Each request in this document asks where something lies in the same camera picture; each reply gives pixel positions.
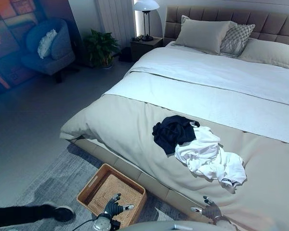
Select plain beige pillow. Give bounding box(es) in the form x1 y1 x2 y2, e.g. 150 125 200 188
174 19 232 55

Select beige duvet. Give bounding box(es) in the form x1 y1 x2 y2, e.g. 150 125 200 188
59 94 289 231

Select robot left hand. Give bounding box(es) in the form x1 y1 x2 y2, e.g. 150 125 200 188
104 192 135 217

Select white garment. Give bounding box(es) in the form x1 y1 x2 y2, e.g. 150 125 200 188
174 125 247 193

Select large cream pillow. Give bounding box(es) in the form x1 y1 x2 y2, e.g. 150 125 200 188
238 38 289 71

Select black bag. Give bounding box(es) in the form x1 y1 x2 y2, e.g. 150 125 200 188
118 46 133 63

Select black garment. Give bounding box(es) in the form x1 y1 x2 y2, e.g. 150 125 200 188
152 115 200 156

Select beige upholstered bed frame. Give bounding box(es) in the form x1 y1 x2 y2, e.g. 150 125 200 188
72 138 208 217

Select blue armchair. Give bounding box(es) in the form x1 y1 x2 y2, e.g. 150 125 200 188
20 18 80 84

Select white fluffy cushion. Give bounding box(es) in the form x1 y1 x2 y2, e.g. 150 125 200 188
37 28 58 59

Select white dome table lamp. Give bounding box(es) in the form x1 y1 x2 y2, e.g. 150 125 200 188
132 0 160 42

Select dark wooden nightstand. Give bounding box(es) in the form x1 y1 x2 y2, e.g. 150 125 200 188
130 36 164 63

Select grey patterned rug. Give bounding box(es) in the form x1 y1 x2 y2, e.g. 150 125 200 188
4 141 184 231

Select tufted beige headboard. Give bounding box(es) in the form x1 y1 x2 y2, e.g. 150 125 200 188
164 5 289 48

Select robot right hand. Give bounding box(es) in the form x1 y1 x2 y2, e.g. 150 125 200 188
190 195 223 220

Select patterned grey cushion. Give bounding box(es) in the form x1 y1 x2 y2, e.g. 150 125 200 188
219 24 256 58

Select white curtain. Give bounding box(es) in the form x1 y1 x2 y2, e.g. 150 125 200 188
95 0 135 46

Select woven wicker basket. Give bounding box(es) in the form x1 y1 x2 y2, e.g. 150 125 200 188
76 163 147 229

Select green potted plant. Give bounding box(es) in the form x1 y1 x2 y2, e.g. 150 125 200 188
82 29 121 69

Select person's leg and shoe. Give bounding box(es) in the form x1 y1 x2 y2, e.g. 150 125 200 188
0 204 75 225

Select white bed sheet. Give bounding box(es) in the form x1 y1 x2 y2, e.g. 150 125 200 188
102 40 289 146

